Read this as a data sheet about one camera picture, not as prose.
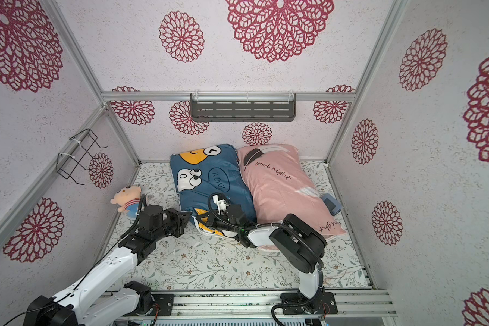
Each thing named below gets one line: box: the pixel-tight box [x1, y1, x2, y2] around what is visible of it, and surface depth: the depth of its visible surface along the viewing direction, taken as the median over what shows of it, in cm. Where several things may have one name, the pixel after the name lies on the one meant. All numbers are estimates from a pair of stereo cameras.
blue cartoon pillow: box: [170, 143, 258, 238], surface depth 105 cm
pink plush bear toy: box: [110, 186, 142, 219], surface depth 97 cm
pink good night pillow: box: [237, 143, 347, 238], surface depth 94 cm
